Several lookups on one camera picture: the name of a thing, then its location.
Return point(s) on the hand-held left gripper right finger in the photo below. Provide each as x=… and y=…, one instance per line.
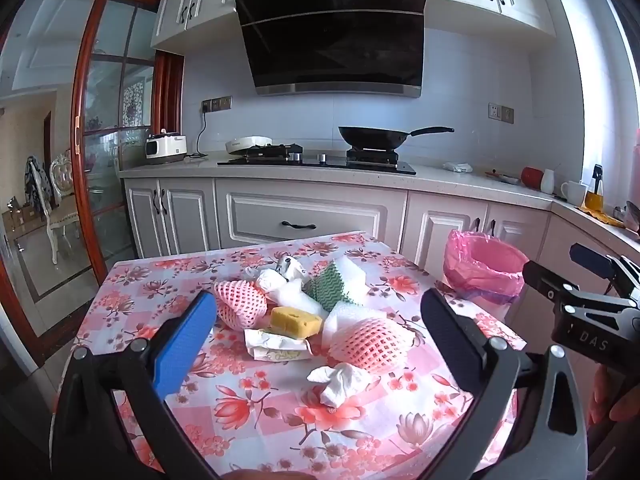
x=442, y=332

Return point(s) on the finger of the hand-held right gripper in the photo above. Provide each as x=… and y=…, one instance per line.
x=592, y=257
x=547, y=280

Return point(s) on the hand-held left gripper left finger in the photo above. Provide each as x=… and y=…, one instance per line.
x=186, y=345

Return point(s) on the pink foam fruit net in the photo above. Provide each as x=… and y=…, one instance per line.
x=372, y=344
x=240, y=305

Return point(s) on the bin with pink bag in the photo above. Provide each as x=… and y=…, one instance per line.
x=480, y=260

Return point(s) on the white printed paper wrapper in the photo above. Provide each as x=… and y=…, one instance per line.
x=272, y=347

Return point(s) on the yellow sponge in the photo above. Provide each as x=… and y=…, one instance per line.
x=295, y=321

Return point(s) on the white tissue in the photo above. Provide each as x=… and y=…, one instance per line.
x=342, y=382

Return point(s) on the green wavy patterned cloth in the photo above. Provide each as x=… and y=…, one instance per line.
x=332, y=287

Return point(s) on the person's right hand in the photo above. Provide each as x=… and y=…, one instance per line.
x=599, y=392

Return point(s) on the yellow mat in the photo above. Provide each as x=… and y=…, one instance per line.
x=602, y=216

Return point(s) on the glass oil bottle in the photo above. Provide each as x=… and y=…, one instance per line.
x=594, y=199

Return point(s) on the dark round pan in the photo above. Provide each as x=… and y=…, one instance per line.
x=634, y=215

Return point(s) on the white cabinet door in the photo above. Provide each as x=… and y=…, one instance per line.
x=520, y=225
x=430, y=225
x=145, y=220
x=192, y=215

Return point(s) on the white mug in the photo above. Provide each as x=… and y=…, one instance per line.
x=574, y=193

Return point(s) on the white ceramic jar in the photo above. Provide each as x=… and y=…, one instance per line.
x=547, y=181

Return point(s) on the white foam sheet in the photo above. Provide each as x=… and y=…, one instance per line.
x=345, y=312

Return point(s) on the red cup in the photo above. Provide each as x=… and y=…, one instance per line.
x=531, y=176

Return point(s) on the small dish with red lid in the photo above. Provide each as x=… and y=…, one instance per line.
x=502, y=176

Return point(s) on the floral tablecloth table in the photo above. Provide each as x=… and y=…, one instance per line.
x=280, y=410

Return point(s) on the white rolled plastic wrap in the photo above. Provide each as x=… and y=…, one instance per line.
x=290, y=292

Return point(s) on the small white plastic object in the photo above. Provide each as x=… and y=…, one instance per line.
x=289, y=265

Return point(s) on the white rag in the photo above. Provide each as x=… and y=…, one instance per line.
x=457, y=166

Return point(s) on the speckled stone countertop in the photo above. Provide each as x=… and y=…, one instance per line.
x=440, y=180

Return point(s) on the white ornate chair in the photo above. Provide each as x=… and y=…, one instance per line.
x=60, y=210

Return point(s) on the white rice cooker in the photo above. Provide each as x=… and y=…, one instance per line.
x=165, y=147

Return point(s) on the cardboard box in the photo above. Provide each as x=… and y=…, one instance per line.
x=22, y=215

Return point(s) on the white electric pan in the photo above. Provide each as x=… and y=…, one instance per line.
x=247, y=144

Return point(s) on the black gas stove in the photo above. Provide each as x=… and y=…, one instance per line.
x=320, y=161

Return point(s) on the dark patterned clothes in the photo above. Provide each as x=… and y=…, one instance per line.
x=36, y=182

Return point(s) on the wooden framed glass sliding door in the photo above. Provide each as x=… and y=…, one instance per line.
x=115, y=110

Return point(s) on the black range hood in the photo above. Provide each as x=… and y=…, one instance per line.
x=332, y=35

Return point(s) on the white and gold wall outlet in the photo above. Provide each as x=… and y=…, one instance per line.
x=501, y=112

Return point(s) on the gold wall outlet strip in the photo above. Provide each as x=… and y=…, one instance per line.
x=217, y=104

